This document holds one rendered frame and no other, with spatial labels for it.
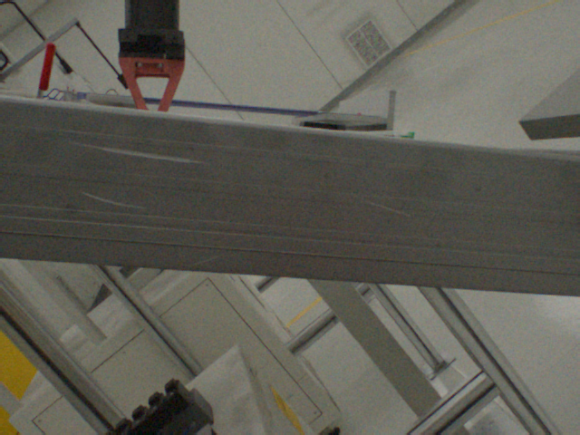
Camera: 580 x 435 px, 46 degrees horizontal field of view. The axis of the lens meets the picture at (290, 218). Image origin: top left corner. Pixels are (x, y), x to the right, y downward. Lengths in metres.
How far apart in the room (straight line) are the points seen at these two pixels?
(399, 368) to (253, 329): 0.55
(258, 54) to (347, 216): 8.21
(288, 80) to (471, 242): 8.22
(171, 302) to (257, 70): 6.83
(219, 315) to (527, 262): 1.51
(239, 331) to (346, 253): 1.52
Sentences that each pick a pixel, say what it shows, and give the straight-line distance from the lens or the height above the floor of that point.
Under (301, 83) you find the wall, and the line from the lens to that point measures 8.53.
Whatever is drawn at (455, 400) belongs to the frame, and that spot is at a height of 0.32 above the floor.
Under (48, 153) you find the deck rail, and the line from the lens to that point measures 0.28.
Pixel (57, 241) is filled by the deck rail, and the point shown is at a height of 0.90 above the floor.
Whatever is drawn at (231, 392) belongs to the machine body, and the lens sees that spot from 0.88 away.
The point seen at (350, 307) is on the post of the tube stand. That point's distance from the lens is 1.30.
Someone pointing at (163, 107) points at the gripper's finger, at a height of 0.94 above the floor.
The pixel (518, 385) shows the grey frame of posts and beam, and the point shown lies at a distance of 1.17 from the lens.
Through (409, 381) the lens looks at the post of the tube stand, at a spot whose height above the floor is 0.27.
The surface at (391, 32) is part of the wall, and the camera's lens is 8.88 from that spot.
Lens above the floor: 0.90
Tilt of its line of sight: 11 degrees down
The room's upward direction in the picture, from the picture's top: 38 degrees counter-clockwise
